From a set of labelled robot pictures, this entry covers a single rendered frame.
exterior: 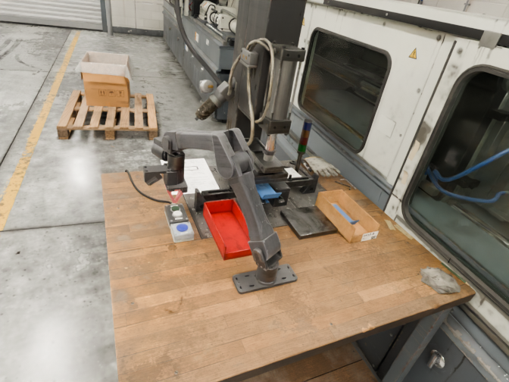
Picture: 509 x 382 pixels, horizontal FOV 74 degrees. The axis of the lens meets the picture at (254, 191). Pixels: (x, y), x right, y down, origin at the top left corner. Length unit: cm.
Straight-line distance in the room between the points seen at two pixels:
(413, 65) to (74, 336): 207
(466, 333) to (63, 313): 193
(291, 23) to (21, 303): 198
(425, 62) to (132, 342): 141
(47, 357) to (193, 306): 120
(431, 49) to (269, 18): 69
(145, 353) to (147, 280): 23
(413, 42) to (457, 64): 29
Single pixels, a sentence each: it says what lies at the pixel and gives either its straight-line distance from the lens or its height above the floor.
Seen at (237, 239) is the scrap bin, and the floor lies 90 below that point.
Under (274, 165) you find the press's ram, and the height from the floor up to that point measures 110.
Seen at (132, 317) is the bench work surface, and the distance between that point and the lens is 99.
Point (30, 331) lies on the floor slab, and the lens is 220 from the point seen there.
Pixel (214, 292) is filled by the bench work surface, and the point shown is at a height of 90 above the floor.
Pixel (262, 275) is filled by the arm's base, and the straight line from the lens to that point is 103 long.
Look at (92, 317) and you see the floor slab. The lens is 216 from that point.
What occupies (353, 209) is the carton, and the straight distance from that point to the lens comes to 145.
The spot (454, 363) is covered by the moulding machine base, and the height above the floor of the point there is 57.
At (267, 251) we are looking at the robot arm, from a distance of 97.
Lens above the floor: 168
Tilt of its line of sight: 32 degrees down
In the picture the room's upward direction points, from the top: 9 degrees clockwise
